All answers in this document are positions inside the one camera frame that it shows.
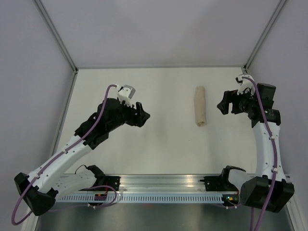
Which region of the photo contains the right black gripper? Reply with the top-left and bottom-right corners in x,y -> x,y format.
217,87 -> 257,115

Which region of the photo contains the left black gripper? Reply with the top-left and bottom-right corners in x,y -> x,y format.
107,99 -> 150,132

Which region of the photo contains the beige cloth napkin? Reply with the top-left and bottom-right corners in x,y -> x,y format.
194,86 -> 207,127

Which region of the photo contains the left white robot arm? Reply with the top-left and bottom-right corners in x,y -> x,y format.
14,98 -> 150,216

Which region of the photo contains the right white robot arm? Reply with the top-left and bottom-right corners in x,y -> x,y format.
217,83 -> 295,213

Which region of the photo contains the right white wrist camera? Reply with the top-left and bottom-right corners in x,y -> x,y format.
235,74 -> 255,95

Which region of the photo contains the aluminium front rail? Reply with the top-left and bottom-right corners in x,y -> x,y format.
57,173 -> 296,193

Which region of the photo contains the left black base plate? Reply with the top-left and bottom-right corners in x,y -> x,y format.
103,175 -> 121,191

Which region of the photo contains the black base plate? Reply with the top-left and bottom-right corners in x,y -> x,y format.
199,176 -> 238,192
103,175 -> 121,191

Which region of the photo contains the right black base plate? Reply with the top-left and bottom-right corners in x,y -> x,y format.
199,176 -> 238,192

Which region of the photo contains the white slotted cable duct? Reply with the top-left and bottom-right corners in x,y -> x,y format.
58,193 -> 223,204

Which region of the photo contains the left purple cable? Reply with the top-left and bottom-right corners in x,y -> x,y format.
11,84 -> 120,226

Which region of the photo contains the right aluminium frame post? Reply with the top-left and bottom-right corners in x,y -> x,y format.
242,0 -> 289,73

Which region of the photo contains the aluminium frame post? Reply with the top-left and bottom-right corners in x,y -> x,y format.
242,0 -> 289,73
33,0 -> 78,73

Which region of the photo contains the left aluminium frame post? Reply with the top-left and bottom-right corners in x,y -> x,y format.
33,0 -> 78,73

